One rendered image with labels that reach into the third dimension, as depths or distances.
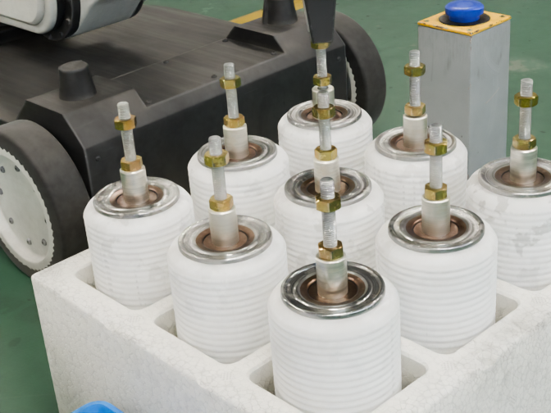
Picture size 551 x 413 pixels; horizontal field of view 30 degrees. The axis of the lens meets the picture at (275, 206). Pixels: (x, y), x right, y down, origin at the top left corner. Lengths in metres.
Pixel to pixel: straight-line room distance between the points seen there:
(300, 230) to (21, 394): 0.40
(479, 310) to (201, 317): 0.22
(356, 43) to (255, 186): 0.61
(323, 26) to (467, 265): 0.31
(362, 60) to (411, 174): 0.59
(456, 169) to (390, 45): 1.10
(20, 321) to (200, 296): 0.48
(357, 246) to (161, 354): 0.19
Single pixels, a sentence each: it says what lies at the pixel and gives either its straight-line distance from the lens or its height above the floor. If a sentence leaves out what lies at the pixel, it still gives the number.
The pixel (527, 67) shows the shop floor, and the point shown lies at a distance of 1.90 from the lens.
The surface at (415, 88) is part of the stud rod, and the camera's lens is 0.94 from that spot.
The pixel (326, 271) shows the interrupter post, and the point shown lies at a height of 0.27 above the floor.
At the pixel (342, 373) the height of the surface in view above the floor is 0.21.
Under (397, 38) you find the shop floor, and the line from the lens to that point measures 2.07.
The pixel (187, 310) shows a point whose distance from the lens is 0.82.
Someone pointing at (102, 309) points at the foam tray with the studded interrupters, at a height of 0.18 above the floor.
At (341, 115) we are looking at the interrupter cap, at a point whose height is 0.25.
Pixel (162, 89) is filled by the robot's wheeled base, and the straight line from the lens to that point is 1.33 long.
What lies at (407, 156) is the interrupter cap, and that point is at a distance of 0.94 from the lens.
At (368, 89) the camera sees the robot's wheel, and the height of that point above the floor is 0.11.
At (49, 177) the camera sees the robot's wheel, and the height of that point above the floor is 0.16.
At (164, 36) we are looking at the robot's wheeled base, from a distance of 1.62.
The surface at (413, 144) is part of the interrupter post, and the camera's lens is 0.96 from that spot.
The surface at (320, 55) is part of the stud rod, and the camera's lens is 1.02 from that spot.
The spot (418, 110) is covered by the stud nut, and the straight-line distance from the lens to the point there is 0.95.
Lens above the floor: 0.64
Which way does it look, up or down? 27 degrees down
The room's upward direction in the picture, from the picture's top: 5 degrees counter-clockwise
